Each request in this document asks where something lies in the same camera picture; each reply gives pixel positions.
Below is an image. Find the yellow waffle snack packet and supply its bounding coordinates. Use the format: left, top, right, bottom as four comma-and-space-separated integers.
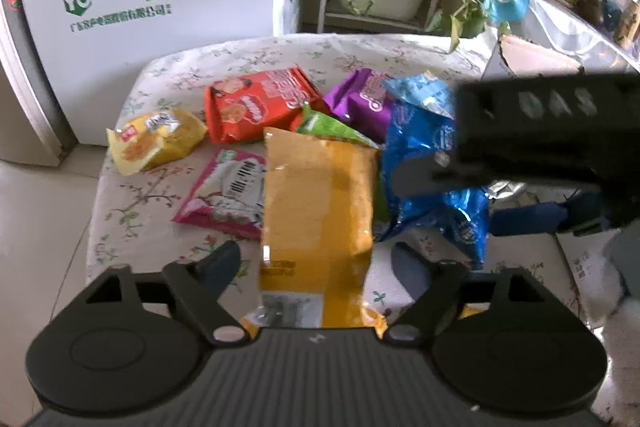
106, 109, 208, 176

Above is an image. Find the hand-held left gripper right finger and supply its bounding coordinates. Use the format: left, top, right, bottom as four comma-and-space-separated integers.
383, 242, 544, 347

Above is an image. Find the tan bottle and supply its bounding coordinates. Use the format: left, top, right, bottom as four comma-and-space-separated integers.
617, 2, 640, 48

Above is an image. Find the large orange snack packet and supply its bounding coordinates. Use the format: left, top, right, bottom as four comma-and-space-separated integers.
240, 127, 391, 340

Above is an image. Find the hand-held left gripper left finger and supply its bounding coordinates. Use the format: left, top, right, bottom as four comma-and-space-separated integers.
86, 240, 252, 349

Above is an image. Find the green snack packet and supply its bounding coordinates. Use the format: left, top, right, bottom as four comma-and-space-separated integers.
295, 104, 388, 223

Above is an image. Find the dark brown pot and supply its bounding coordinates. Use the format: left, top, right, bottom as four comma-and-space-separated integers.
575, 0, 606, 25

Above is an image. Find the small light blue snack packet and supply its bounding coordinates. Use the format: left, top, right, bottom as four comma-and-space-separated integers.
382, 74, 458, 118

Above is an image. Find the purple snack packet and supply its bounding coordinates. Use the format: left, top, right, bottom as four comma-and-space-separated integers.
322, 69, 401, 142

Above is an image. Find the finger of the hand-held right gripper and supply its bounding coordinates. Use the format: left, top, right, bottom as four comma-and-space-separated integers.
391, 151, 494, 198
491, 188, 617, 237

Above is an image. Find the large shiny blue snack packet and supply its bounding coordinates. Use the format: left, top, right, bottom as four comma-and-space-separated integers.
375, 99, 491, 270

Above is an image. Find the blue ribbon roll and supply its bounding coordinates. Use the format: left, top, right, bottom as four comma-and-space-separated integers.
482, 0, 531, 25

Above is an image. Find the red cartoon snack packet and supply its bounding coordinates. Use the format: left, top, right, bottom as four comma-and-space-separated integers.
204, 68, 331, 145

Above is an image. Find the pink and white snack packet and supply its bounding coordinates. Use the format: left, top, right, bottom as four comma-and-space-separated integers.
171, 148, 268, 240

